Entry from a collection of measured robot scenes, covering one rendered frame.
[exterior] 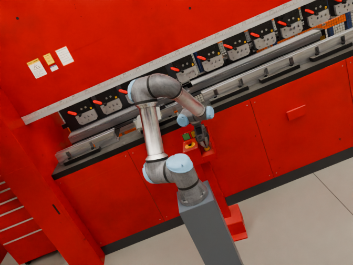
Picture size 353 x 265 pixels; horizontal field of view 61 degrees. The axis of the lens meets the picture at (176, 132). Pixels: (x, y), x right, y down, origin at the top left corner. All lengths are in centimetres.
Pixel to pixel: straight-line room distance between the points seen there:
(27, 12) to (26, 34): 14
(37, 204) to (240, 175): 156
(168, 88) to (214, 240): 79
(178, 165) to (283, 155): 131
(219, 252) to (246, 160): 95
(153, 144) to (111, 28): 96
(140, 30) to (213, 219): 131
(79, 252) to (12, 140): 104
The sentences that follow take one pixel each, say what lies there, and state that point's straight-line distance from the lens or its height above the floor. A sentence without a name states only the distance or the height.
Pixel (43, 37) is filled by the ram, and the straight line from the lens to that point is 223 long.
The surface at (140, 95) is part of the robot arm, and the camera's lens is 146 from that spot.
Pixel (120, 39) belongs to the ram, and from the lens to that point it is 214.
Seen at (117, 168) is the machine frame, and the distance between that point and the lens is 232.
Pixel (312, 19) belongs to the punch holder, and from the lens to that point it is 243.
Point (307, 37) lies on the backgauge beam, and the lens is 275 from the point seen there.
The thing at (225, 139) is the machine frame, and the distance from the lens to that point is 229.
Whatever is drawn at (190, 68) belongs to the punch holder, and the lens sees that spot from 218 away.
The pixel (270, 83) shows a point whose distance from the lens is 226.
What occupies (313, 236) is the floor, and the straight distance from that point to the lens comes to 225.
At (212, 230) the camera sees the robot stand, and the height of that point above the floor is 60.
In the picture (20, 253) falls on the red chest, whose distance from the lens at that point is 332.
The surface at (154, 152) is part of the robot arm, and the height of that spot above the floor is 105.
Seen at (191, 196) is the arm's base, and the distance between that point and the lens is 146.
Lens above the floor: 167
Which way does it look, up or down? 23 degrees down
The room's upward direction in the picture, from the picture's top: 24 degrees counter-clockwise
